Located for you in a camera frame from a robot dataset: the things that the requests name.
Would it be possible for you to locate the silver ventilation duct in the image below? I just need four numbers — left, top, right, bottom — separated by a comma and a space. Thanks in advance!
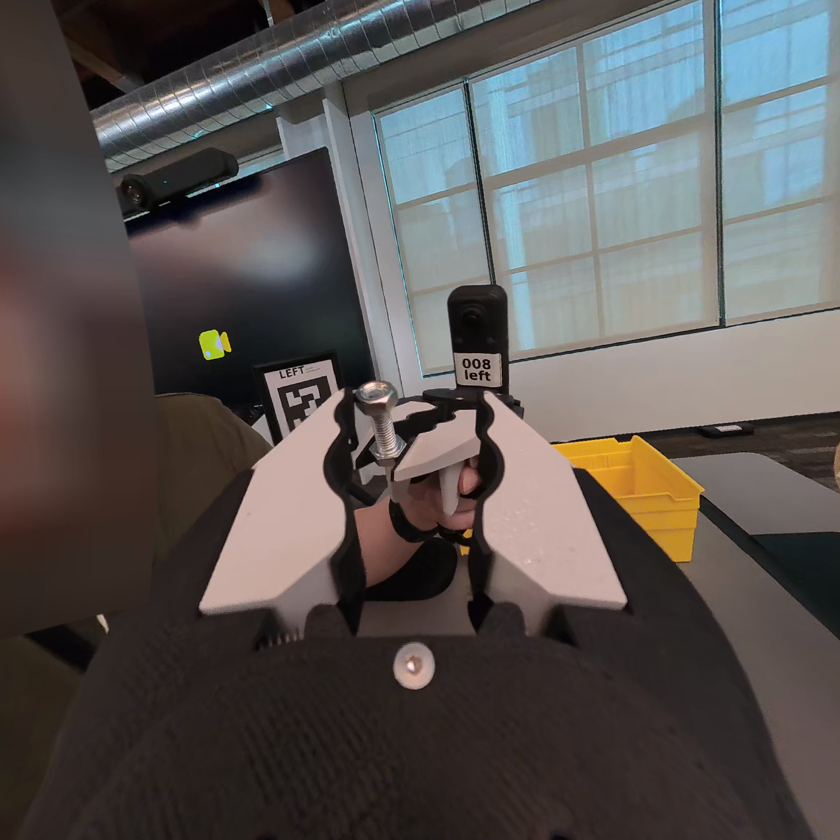
88, 0, 546, 173

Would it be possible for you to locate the person's left hand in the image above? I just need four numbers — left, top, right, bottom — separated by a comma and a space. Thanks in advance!
356, 459, 484, 588

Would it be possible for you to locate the framed marker sign on stand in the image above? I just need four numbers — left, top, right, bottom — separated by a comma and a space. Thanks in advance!
252, 351, 345, 447

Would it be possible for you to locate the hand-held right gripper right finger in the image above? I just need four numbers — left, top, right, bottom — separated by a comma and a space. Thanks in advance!
466, 387, 629, 636

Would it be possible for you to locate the black camera bar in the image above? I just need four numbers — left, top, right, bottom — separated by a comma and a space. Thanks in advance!
118, 147, 240, 217

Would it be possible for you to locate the yellow plastic bin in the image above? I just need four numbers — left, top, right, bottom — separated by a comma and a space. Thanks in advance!
551, 434, 706, 564

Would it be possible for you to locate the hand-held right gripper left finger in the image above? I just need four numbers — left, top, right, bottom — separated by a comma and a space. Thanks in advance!
198, 387, 367, 636

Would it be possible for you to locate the large black screen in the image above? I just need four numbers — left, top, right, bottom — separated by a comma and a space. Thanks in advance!
125, 147, 375, 408

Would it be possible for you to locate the steel hex bolt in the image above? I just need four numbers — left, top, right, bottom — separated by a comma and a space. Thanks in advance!
354, 381, 408, 460

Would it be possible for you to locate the large paned window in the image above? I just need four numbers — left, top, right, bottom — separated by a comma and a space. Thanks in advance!
371, 0, 840, 378

